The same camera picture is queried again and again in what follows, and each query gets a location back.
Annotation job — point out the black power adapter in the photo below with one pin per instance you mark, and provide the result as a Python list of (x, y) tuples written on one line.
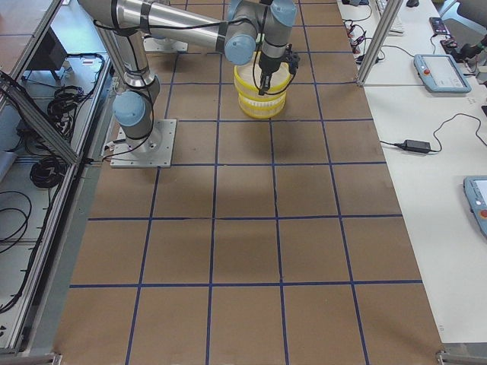
[(409, 145)]

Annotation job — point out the aluminium frame post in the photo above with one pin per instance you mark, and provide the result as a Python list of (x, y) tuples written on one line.
[(380, 34)]

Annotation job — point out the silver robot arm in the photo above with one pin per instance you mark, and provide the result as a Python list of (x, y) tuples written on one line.
[(251, 29)]

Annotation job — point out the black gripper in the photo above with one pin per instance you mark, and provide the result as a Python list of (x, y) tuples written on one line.
[(268, 66)]

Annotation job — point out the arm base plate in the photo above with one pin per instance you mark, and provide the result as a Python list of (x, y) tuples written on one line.
[(157, 151)]

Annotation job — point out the black smartphone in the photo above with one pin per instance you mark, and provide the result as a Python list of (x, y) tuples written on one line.
[(438, 26)]

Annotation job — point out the blue teach pendant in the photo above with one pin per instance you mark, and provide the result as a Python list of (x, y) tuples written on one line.
[(474, 188), (440, 74)]

